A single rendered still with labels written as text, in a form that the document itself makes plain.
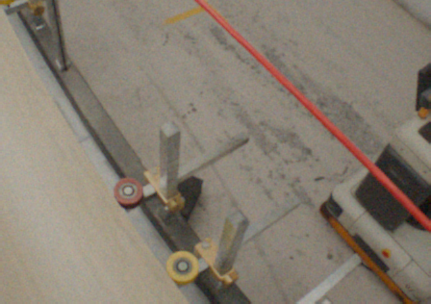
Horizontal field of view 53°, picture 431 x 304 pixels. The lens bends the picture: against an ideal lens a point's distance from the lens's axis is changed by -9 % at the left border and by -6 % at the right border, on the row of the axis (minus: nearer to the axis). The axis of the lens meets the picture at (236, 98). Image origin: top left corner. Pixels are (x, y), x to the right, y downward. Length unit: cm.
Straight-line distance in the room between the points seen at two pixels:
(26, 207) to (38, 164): 14
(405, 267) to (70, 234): 140
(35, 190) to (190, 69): 166
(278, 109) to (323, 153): 37
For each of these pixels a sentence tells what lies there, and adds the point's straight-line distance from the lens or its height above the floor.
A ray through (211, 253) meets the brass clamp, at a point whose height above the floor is 83.
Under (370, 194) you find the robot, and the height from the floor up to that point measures 41.
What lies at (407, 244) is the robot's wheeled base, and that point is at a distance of 209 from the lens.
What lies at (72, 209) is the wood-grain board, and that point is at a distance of 123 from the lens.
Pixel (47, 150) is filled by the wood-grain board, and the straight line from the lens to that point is 134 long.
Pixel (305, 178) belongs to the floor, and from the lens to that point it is 240.
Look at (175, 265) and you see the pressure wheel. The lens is 115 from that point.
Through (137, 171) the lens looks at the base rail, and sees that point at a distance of 150.
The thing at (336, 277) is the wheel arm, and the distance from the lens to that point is 127.
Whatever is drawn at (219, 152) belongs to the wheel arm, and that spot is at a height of 85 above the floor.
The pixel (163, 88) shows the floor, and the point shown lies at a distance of 263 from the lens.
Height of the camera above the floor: 199
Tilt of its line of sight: 49 degrees down
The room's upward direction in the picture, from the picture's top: 12 degrees clockwise
